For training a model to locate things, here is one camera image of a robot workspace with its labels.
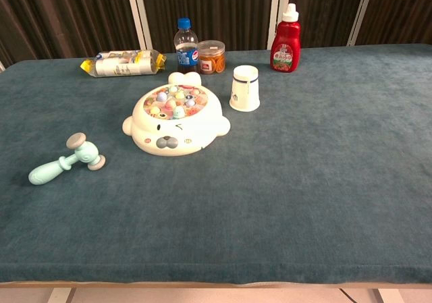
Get red ketchup squeeze bottle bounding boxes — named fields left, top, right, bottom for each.
left=269, top=3, right=302, bottom=74

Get white partition post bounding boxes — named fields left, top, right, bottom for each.
left=265, top=0, right=292, bottom=51
left=124, top=0, right=153, bottom=51
left=346, top=0, right=377, bottom=47

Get white table leg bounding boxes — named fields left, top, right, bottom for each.
left=373, top=288, right=406, bottom=303
left=47, top=287, right=77, bottom=303

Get clear jar with orange snacks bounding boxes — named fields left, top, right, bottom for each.
left=197, top=40, right=226, bottom=76

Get cola bottle with blue cap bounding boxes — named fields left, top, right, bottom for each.
left=173, top=17, right=199, bottom=74

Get teal toy hammer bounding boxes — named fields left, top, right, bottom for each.
left=28, top=132, right=107, bottom=186

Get blue table cloth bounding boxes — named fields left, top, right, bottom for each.
left=0, top=43, right=432, bottom=285

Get white paper cup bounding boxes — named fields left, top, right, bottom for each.
left=229, top=65, right=261, bottom=113

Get white seal whack-a-mole toy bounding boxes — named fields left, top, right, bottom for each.
left=121, top=72, right=232, bottom=157

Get plastic pack of white rolls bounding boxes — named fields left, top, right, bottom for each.
left=80, top=49, right=167, bottom=78

